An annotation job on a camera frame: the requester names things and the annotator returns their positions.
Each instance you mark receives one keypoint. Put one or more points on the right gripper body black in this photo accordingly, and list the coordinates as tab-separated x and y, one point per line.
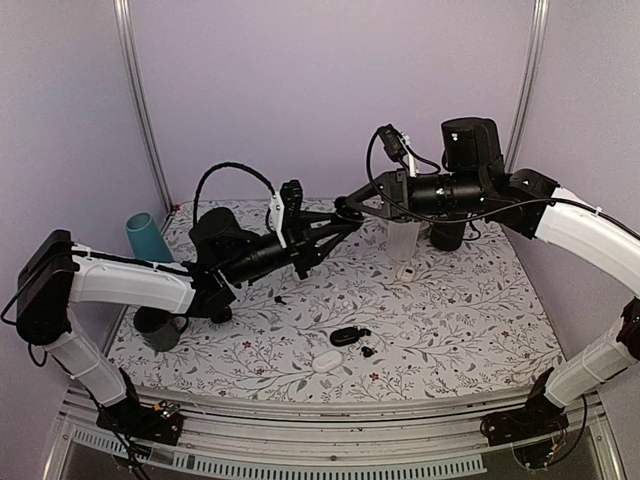
398	180

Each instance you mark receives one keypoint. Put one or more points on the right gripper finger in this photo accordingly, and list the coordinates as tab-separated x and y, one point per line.
376	212
366	195

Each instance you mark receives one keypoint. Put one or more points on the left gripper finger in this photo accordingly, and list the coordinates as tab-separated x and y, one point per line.
330	236
316	219

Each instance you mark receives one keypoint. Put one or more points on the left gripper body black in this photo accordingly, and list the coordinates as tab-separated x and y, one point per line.
301	253

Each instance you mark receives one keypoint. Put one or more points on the black round earbud case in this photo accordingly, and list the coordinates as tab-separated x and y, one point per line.
345	213

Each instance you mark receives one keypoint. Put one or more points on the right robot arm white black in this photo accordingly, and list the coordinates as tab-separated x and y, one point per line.
475	185

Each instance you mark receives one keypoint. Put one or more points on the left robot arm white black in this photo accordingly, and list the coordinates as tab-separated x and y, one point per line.
63	272

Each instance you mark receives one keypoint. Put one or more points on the black open oval case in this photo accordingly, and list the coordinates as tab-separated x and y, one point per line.
348	336

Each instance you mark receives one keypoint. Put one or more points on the white earbud case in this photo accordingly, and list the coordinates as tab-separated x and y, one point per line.
327	361

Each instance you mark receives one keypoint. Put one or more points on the small black earbud case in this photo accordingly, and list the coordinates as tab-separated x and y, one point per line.
222	316

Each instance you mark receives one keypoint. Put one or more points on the white ribbed vase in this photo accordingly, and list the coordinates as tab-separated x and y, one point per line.
401	240

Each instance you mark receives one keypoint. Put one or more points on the black cylinder tube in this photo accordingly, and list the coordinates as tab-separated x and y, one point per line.
447	237

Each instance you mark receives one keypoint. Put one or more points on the black earbud front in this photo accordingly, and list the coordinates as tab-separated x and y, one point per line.
367	351

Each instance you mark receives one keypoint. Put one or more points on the floral table mat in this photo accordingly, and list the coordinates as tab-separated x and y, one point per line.
469	323

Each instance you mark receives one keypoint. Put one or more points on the teal cup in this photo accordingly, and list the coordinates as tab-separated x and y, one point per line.
146	240

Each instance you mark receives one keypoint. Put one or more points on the dark grey mug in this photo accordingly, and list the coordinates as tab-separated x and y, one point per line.
160	330

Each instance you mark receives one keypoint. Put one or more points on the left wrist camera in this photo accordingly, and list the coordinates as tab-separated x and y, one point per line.
285	210

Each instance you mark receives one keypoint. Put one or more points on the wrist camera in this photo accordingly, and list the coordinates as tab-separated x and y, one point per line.
285	210
397	148

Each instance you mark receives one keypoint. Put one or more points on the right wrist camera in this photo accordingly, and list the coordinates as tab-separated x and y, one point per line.
397	148

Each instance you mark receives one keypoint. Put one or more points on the right metal corner post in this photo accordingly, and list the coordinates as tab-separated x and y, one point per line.
533	56

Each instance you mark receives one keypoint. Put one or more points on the metal corner post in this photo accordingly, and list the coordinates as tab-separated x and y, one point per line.
533	56
124	25

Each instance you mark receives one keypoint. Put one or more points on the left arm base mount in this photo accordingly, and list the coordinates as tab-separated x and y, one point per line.
130	418

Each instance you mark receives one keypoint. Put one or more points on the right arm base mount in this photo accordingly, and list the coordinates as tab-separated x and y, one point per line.
538	416

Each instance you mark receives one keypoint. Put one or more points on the left metal corner post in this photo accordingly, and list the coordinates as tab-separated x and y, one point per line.
124	25

